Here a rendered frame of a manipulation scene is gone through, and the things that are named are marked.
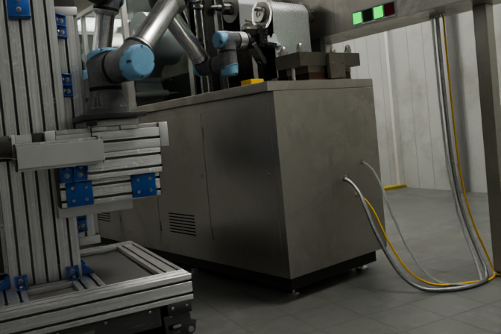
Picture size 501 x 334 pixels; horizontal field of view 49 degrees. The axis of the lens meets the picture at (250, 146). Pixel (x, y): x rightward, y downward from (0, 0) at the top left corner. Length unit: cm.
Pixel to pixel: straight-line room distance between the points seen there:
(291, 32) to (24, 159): 141
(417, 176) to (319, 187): 327
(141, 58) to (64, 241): 75
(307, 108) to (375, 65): 362
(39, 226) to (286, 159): 97
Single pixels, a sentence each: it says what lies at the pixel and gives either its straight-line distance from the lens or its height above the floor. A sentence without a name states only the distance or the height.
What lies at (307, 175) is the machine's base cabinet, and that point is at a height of 50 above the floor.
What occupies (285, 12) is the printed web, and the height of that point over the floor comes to 125.
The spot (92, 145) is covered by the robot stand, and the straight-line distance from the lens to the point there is 185.
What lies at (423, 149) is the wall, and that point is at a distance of 544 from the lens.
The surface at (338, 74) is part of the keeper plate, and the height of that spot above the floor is 93.
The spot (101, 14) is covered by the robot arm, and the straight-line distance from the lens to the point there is 264.
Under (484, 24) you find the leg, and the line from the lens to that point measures 250.
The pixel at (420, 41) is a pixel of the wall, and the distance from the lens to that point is 542.
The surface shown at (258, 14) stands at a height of 125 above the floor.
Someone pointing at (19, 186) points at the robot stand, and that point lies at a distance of 213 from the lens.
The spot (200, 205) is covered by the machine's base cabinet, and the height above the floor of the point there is 37.
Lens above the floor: 71
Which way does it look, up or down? 2 degrees down
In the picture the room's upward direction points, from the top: 5 degrees counter-clockwise
